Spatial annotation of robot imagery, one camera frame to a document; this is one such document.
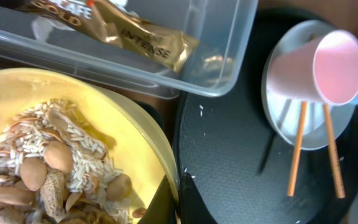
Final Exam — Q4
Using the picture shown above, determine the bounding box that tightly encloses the clear plastic bin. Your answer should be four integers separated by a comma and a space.
0, 0, 257, 99

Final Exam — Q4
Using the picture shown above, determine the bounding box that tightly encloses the wooden chopstick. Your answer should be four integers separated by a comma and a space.
287, 101, 308, 197
323, 104, 346, 198

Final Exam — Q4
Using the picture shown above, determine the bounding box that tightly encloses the gold coffee sachet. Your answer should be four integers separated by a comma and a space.
16, 0, 199, 72

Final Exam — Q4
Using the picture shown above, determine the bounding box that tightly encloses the round black tray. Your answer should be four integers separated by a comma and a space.
173, 8, 358, 223

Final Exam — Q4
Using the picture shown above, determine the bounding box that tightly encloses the yellow bowl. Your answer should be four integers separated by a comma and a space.
0, 68, 179, 223

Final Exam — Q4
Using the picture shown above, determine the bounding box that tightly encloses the grey plate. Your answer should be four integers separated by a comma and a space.
261, 20, 355, 151

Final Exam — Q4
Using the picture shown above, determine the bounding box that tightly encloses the pink cup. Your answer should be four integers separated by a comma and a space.
267, 30, 358, 106

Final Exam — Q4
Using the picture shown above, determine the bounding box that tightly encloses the food scraps pile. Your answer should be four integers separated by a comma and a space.
0, 99, 146, 223

